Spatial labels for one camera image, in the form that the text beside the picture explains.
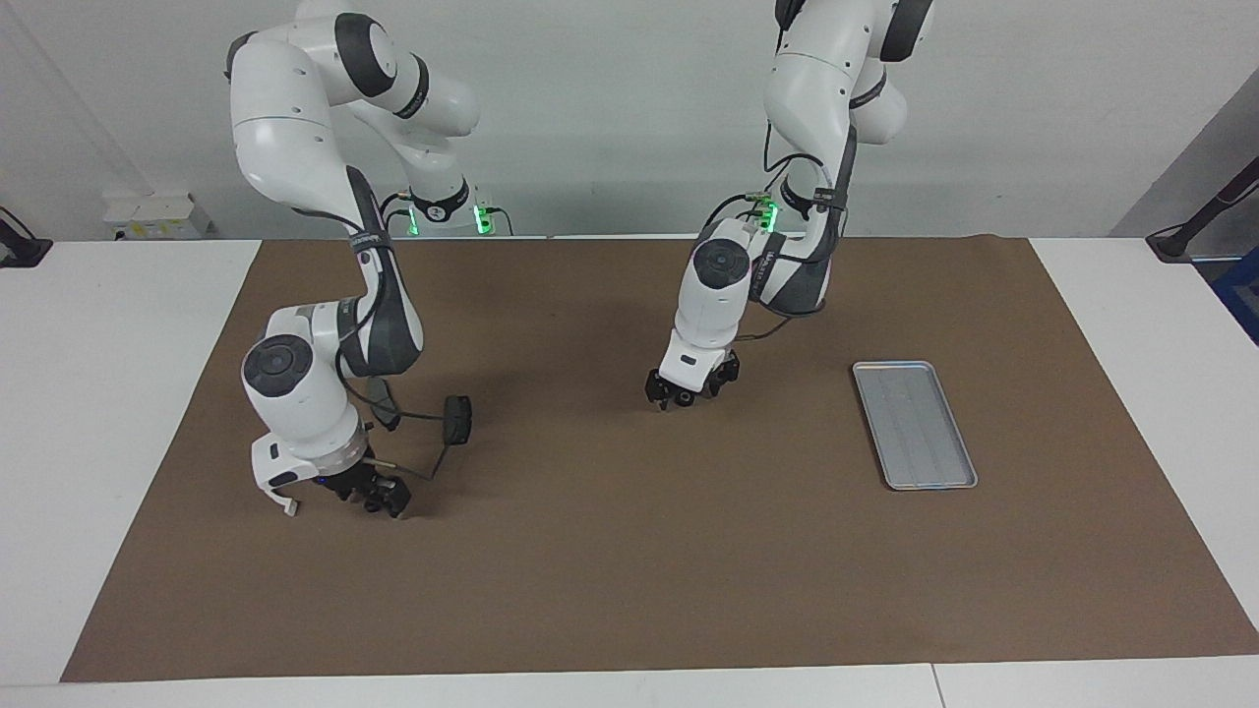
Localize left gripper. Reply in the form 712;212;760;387
643;352;742;412

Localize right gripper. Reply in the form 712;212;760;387
321;459;413;520

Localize silver metal tray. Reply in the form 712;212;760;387
852;361;980;492

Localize white socket box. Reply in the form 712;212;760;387
102;193;213;241

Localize black stand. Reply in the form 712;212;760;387
0;205;53;269
1145;155;1259;265

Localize blue box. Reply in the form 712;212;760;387
1211;246;1259;346

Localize black cable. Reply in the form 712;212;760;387
701;18;857;346
336;346;474;484

